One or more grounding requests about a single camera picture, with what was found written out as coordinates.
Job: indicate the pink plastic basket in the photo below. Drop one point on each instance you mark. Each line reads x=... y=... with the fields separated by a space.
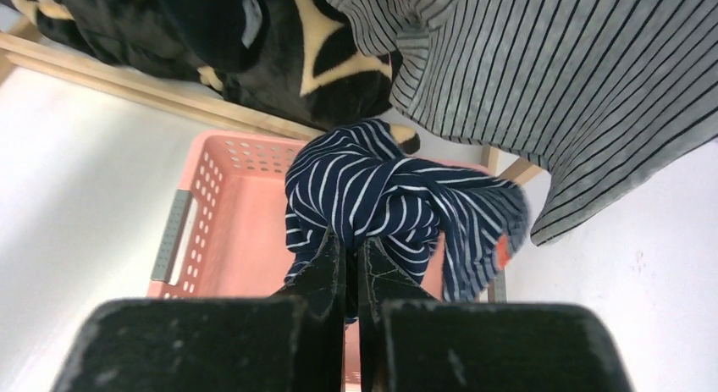
x=225 y=237

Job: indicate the black floral pillow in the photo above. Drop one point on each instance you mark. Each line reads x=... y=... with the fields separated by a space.
x=295 y=59

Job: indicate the grey striped boxer shorts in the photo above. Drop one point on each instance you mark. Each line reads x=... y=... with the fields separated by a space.
x=599 y=93

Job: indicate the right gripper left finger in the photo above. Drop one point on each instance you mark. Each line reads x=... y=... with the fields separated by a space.
x=292 y=340

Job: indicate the navy striped underwear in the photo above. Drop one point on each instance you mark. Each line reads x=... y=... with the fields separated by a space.
x=358 y=183

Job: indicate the wooden clothes rack frame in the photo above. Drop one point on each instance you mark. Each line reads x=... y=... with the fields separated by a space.
x=20 y=46

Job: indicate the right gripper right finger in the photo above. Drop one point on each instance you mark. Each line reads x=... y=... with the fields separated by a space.
x=412 y=342

